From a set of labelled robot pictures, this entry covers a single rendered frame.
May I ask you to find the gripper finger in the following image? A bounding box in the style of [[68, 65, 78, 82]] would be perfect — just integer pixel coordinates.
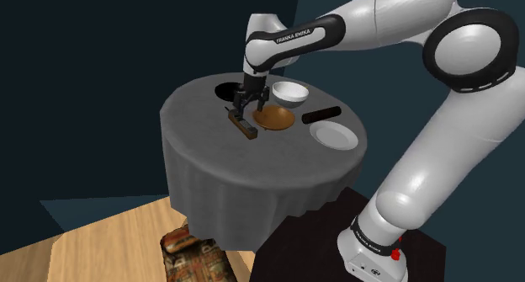
[[255, 93, 270, 113], [231, 98, 250, 122]]

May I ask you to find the brown shallow bowl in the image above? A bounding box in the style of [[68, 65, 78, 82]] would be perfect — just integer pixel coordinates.
[[251, 104, 297, 132]]

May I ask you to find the brown remote control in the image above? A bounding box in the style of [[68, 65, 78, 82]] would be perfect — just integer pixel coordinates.
[[227, 109, 259, 141]]

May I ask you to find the black round plate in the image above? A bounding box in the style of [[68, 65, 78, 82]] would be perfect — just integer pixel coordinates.
[[215, 82, 244, 102]]

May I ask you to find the white bowl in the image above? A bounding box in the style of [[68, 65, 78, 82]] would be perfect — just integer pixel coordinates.
[[272, 81, 310, 109]]

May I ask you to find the round table with grey cloth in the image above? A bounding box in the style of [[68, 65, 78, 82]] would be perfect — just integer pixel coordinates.
[[159, 72, 369, 253]]

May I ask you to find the black cylinder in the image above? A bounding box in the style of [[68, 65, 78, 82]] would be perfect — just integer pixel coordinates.
[[301, 105, 342, 125]]

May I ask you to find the white plate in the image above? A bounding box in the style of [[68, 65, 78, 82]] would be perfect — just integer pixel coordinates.
[[308, 120, 359, 152]]

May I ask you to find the dark robot stand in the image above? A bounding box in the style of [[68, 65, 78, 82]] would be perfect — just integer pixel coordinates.
[[249, 186, 448, 282]]

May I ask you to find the brown patterned cushion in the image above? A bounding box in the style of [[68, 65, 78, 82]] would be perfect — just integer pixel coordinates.
[[159, 225, 240, 282]]

